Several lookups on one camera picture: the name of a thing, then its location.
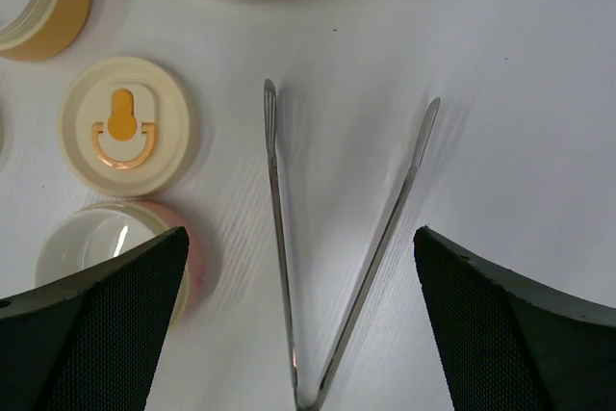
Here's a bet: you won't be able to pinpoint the steel food tongs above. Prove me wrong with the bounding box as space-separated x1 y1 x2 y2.
263 78 442 410

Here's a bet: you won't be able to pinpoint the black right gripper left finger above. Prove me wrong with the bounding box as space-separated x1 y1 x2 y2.
1 227 189 410

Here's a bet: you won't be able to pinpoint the cream lid orange handle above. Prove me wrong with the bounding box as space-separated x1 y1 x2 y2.
59 56 200 197

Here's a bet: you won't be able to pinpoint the orange lunch bowl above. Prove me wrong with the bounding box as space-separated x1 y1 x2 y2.
1 0 91 62

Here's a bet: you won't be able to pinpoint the pink lunch bowl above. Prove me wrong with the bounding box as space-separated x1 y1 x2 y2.
34 200 205 327

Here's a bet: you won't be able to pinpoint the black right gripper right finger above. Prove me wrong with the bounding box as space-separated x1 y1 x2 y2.
414 227 615 410

